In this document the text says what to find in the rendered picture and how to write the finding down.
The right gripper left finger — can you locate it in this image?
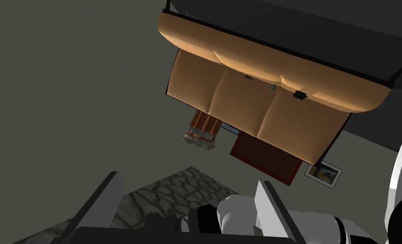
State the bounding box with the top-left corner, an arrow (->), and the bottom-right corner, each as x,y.
59,171 -> 125,241

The white framed picture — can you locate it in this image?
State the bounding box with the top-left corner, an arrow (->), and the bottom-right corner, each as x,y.
304,161 -> 344,189

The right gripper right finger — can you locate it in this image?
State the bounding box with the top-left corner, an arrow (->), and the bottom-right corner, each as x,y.
254,180 -> 307,244

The tan three-seat sofa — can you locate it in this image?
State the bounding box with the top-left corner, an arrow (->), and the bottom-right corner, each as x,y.
157,10 -> 402,166

